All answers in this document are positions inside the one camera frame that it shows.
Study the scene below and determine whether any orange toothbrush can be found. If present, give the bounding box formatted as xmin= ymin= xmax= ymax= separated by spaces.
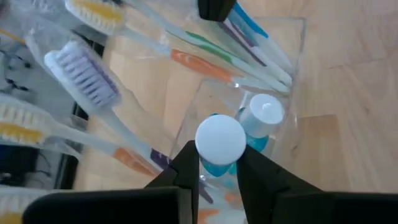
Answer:
xmin=0 ymin=101 xmax=158 ymax=178
xmin=0 ymin=188 xmax=35 ymax=224
xmin=63 ymin=0 xmax=293 ymax=94

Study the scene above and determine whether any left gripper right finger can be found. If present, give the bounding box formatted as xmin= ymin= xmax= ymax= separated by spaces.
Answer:
xmin=235 ymin=144 xmax=398 ymax=224

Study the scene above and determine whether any blue toothbrush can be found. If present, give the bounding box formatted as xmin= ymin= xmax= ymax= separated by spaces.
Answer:
xmin=228 ymin=1 xmax=295 ymax=76

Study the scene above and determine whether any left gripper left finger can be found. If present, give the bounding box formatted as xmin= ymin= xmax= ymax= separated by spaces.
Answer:
xmin=23 ymin=139 xmax=200 ymax=224

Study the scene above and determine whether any clear acrylic organizer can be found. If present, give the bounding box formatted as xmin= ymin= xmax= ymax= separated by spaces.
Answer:
xmin=102 ymin=15 xmax=307 ymax=224

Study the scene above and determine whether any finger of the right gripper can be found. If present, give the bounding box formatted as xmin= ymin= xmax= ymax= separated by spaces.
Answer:
xmin=197 ymin=0 xmax=238 ymax=23

